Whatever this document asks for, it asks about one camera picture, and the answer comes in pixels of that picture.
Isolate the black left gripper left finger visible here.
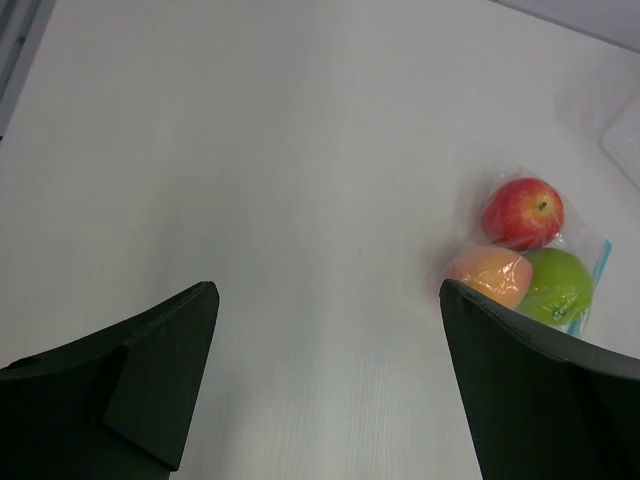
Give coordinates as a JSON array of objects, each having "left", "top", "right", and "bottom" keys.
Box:
[{"left": 1, "top": 282, "right": 219, "bottom": 479}]

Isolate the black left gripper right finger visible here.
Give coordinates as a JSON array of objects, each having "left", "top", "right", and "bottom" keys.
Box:
[{"left": 439, "top": 279, "right": 639, "bottom": 479}]

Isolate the green fake apple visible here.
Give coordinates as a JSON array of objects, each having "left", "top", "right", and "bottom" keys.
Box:
[{"left": 517, "top": 248, "right": 594, "bottom": 327}]

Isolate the orange fake peach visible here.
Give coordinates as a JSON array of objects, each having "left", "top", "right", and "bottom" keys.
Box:
[{"left": 446, "top": 245, "right": 533, "bottom": 310}]

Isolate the clear zip top bag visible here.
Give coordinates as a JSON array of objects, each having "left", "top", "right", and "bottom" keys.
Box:
[{"left": 443, "top": 168, "right": 612, "bottom": 338}]

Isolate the red fake apple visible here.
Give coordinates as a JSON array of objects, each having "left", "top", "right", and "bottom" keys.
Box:
[{"left": 480, "top": 177, "right": 565, "bottom": 251}]

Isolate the white plastic basket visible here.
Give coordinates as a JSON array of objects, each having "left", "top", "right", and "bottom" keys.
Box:
[{"left": 601, "top": 98, "right": 640, "bottom": 188}]

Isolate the left aluminium frame post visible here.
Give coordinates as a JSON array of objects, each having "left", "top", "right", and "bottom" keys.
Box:
[{"left": 0, "top": 0, "right": 56, "bottom": 139}]

